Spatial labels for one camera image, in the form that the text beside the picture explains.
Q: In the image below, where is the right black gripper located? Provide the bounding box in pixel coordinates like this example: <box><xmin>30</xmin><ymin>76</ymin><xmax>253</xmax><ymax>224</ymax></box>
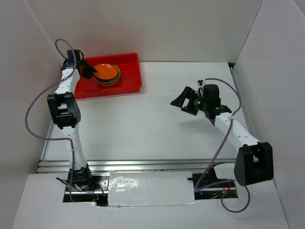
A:
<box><xmin>171</xmin><ymin>86</ymin><xmax>209</xmax><ymax>115</ymax></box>

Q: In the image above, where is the black plate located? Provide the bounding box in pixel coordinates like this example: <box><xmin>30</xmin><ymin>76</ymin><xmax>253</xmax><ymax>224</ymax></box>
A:
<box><xmin>95</xmin><ymin>77</ymin><xmax>119</xmax><ymax>84</ymax></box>

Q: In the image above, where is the orange plate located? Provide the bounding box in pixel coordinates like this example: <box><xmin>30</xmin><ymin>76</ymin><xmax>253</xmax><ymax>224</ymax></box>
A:
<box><xmin>94</xmin><ymin>64</ymin><xmax>119</xmax><ymax>80</ymax></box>

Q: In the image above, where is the blue floral plate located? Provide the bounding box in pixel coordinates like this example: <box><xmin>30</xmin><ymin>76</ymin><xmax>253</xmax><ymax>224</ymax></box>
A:
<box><xmin>99</xmin><ymin>82</ymin><xmax>117</xmax><ymax>86</ymax></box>

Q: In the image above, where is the lime green plate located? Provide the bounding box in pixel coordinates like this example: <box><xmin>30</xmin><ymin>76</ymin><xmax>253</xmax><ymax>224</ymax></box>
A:
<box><xmin>115</xmin><ymin>66</ymin><xmax>121</xmax><ymax>82</ymax></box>

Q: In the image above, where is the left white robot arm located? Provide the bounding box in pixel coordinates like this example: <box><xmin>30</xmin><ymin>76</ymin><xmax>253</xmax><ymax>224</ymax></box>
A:
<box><xmin>47</xmin><ymin>50</ymin><xmax>94</xmax><ymax>190</ymax></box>

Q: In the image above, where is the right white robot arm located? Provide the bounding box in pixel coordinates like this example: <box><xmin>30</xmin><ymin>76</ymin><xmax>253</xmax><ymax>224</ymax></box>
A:
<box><xmin>171</xmin><ymin>84</ymin><xmax>274</xmax><ymax>187</ymax></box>

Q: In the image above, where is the white foil cover panel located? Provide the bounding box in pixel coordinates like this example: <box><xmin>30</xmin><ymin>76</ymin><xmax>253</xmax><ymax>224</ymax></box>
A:
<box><xmin>108</xmin><ymin>172</ymin><xmax>195</xmax><ymax>207</ymax></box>

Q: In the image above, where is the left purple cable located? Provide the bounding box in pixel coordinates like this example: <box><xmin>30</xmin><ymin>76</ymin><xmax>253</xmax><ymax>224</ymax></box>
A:
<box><xmin>25</xmin><ymin>39</ymin><xmax>78</xmax><ymax>203</ymax></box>

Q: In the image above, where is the purple cable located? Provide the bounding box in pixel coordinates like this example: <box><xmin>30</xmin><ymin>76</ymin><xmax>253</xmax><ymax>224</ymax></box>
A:
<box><xmin>25</xmin><ymin>39</ymin><xmax>78</xmax><ymax>203</ymax></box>
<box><xmin>194</xmin><ymin>78</ymin><xmax>251</xmax><ymax>213</ymax></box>

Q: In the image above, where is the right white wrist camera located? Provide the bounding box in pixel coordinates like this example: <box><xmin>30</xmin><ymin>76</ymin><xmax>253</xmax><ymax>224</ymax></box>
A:
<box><xmin>196</xmin><ymin>80</ymin><xmax>205</xmax><ymax>97</ymax></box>

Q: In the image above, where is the aluminium front rail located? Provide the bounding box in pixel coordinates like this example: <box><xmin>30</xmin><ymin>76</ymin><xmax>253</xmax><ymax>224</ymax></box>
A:
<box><xmin>35</xmin><ymin>159</ymin><xmax>239</xmax><ymax>173</ymax></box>

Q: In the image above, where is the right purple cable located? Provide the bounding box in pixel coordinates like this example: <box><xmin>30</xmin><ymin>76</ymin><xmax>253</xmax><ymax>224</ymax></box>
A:
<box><xmin>194</xmin><ymin>78</ymin><xmax>251</xmax><ymax>213</ymax></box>

